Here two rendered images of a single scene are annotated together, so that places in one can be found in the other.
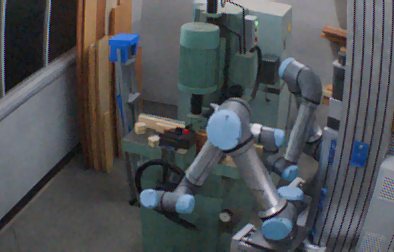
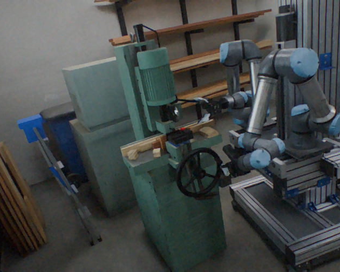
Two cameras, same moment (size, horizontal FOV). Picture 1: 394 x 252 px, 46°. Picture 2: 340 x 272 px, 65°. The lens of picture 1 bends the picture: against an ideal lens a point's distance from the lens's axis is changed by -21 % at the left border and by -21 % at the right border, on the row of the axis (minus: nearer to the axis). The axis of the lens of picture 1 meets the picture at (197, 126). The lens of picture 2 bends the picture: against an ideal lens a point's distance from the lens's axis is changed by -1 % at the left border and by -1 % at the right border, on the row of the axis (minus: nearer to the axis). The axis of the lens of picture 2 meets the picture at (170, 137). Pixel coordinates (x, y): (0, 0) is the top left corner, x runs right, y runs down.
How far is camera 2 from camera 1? 1.82 m
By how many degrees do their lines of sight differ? 41
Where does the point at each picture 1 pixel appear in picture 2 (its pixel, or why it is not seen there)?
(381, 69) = not seen: outside the picture
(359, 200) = (331, 94)
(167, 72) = (20, 164)
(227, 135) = (313, 62)
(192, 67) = (164, 82)
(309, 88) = (256, 49)
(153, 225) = (174, 222)
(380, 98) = (334, 13)
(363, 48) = not seen: outside the picture
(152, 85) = not seen: hidden behind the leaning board
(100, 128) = (25, 212)
